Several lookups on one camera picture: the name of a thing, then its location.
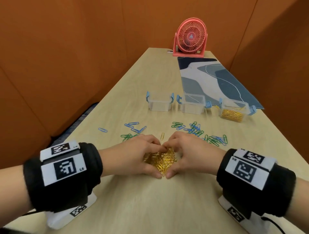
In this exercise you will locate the person's left hand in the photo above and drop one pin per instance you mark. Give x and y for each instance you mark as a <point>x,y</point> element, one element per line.
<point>128,156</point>

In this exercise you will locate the person's right hand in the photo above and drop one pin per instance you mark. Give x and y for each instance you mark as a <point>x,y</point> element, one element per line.
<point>200,156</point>

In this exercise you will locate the pile of mixed paper clips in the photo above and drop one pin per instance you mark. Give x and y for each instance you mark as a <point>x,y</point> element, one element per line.
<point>195,131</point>

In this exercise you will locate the bunch of gold paper clips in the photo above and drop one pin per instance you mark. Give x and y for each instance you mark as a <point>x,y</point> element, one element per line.
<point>161,161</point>

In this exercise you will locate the clear box with blue latches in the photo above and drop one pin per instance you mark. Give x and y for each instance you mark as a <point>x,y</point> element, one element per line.
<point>159,104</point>
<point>193,108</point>
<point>236,103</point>

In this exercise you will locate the heap of gold paper clips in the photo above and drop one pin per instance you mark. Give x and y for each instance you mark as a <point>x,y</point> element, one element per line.
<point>231,115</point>

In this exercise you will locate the person's dark clothing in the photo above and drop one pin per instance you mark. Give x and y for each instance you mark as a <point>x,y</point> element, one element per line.
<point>9,232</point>

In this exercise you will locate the black left wristband with tags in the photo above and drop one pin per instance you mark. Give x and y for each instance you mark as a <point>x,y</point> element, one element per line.
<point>72,192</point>

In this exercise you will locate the black wristband with tags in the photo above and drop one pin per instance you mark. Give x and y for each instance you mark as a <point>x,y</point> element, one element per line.
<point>72,192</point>
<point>277,197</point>

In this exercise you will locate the blue patterned desk mat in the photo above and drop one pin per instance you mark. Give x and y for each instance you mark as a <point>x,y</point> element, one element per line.
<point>229,84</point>

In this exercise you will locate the black right wristband with tags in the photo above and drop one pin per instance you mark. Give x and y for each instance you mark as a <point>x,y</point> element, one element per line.
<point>277,197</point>

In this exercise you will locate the pink desk fan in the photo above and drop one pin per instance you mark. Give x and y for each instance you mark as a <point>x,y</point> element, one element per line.
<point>190,37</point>

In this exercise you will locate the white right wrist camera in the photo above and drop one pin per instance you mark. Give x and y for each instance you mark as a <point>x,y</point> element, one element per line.
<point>256,224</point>

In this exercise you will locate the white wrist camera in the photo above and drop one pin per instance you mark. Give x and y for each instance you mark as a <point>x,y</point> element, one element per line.
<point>60,219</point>
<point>256,224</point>

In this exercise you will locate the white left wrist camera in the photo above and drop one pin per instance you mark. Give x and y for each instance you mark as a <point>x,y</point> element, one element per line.
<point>60,219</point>

